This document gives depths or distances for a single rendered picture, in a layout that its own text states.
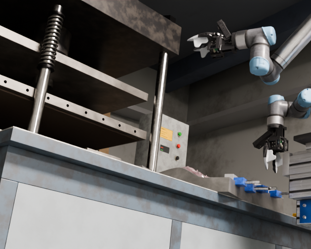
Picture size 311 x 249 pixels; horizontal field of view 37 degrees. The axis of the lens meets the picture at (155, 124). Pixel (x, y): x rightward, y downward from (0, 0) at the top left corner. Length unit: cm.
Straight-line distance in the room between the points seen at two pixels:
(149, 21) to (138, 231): 158
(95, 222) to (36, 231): 19
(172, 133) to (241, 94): 278
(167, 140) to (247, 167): 243
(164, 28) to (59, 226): 180
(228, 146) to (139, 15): 306
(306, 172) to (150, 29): 140
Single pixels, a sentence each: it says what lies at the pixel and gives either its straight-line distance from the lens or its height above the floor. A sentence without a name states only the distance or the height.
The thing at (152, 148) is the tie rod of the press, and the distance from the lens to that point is 267.
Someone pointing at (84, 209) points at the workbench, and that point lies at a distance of 141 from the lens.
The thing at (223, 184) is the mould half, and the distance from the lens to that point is 174.
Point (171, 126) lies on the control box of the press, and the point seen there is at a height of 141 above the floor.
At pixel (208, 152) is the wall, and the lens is 579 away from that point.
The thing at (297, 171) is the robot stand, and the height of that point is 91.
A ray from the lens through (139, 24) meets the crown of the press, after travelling 276.
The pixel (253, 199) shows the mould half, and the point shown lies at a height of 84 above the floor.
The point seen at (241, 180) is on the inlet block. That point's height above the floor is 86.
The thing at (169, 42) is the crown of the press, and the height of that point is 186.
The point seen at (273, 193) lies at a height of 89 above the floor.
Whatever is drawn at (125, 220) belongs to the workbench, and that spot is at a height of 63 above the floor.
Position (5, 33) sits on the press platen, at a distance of 239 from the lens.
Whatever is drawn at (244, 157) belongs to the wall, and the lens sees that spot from 533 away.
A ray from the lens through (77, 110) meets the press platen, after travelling 245.
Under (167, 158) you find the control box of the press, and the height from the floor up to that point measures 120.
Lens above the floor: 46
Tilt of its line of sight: 19 degrees up
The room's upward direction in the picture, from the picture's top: 7 degrees clockwise
